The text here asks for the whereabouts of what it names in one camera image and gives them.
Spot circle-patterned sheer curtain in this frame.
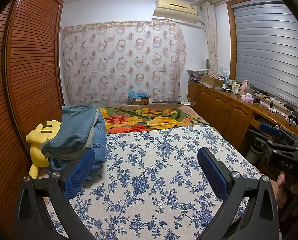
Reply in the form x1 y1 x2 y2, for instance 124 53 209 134
60 21 187 105

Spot wooden louvered wardrobe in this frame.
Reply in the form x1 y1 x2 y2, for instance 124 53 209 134
0 0 64 230

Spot person's right forearm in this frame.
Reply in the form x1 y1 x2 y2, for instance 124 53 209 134
279 192 298 240

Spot grey window blind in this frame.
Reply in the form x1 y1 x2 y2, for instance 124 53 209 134
232 2 298 100

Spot stack of papers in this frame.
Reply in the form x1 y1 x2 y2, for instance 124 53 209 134
187 68 210 81

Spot wooden window frame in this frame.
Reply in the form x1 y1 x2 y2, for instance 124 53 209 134
226 0 298 120

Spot blue folded jeans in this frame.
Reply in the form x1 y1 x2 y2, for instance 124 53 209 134
45 110 107 183

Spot person's right hand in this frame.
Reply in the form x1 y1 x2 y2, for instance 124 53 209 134
275 172 298 209

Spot grey folded pants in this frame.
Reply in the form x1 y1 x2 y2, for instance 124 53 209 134
51 109 101 162

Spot blue floral bedsheet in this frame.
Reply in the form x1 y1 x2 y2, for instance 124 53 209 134
43 124 263 240

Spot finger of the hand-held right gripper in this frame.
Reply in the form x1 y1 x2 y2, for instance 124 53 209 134
246 129 298 153
258 123 298 148

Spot yellow plush toy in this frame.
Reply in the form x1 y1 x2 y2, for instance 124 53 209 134
26 120 62 180

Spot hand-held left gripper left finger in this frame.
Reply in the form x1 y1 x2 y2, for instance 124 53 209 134
13 147 96 240

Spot open brown cardboard box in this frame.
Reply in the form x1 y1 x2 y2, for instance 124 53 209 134
201 74 224 87

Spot wooden cabinet counter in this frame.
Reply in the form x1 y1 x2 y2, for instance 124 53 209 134
187 80 298 155

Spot flower-print blanket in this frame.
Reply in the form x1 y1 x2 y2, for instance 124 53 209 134
96 105 209 134

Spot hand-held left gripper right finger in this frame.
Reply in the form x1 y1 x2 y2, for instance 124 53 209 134
197 147 280 240

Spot grey waste bin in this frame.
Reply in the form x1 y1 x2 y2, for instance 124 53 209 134
245 140 267 167

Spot beige tied side curtain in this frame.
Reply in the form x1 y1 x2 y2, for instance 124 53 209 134
201 1 219 77

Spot wall air conditioner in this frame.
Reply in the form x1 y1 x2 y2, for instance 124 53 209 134
152 0 203 23

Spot blue plastic bag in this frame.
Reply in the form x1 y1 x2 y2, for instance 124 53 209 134
128 89 148 98

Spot teal pants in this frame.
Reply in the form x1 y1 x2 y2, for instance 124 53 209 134
41 105 99 159

